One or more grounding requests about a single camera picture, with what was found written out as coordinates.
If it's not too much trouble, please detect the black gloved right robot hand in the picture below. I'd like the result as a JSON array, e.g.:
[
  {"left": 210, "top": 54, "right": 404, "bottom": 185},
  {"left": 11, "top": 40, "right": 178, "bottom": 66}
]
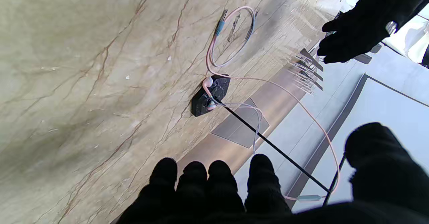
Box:
[{"left": 116, "top": 122, "right": 429, "bottom": 224}]

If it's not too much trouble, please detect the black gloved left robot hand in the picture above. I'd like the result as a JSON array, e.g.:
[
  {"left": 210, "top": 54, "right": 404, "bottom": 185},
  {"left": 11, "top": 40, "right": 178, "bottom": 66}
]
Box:
[{"left": 317, "top": 0, "right": 429, "bottom": 64}]

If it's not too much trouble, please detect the pink wired earphone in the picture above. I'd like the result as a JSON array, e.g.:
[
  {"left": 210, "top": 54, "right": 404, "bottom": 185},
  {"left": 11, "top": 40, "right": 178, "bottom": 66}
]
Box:
[{"left": 203, "top": 6, "right": 341, "bottom": 203}]

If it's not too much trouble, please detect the black T rack marble base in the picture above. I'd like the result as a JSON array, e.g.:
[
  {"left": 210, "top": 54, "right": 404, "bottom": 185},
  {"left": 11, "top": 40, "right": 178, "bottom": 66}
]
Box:
[{"left": 192, "top": 75, "right": 346, "bottom": 207}]

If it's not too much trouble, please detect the dark upright desk screen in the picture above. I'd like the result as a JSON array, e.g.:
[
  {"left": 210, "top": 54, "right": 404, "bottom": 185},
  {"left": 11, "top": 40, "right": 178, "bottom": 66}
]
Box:
[
  {"left": 303, "top": 71, "right": 323, "bottom": 90},
  {"left": 300, "top": 49, "right": 324, "bottom": 71}
]

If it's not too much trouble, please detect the brown wooden conference table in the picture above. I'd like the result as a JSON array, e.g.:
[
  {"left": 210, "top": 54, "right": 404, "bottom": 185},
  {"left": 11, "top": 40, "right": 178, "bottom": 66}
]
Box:
[{"left": 176, "top": 62, "right": 314, "bottom": 179}]

